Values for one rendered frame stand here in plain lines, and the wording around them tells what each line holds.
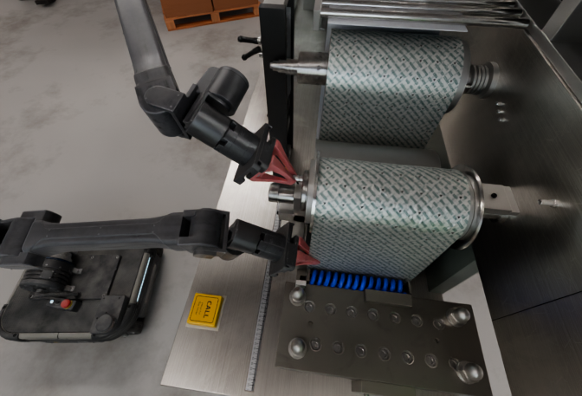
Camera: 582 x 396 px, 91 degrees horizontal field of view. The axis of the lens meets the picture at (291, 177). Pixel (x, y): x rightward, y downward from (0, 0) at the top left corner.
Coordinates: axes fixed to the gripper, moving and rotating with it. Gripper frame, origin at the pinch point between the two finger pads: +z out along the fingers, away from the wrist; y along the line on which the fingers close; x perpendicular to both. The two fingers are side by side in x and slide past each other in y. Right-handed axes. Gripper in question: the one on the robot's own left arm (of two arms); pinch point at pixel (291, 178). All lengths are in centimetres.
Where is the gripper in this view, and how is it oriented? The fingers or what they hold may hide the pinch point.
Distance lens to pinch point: 52.2
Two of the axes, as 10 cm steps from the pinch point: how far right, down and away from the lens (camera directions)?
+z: 7.6, 4.9, 4.2
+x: 6.3, -4.1, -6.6
